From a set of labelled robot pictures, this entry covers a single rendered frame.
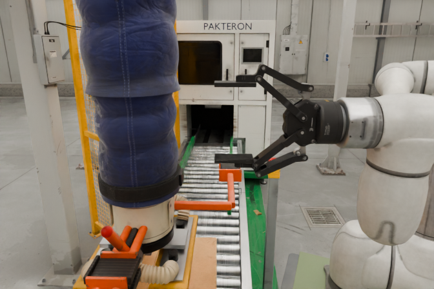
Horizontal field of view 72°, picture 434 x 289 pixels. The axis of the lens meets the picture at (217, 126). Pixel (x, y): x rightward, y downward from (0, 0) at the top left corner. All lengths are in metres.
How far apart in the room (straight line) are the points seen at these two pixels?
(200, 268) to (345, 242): 0.51
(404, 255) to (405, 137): 0.67
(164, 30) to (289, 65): 9.32
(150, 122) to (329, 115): 0.41
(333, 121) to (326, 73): 10.07
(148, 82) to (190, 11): 9.44
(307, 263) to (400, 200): 0.84
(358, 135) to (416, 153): 0.10
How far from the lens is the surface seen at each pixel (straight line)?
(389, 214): 0.63
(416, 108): 0.58
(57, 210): 2.50
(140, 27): 0.70
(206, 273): 1.17
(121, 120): 0.74
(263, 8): 10.15
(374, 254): 1.17
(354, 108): 0.54
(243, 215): 2.13
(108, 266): 0.75
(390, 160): 0.59
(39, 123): 2.29
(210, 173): 2.87
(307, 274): 1.36
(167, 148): 0.79
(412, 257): 1.18
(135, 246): 0.80
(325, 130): 0.53
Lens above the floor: 1.71
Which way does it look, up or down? 15 degrees down
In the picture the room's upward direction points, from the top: straight up
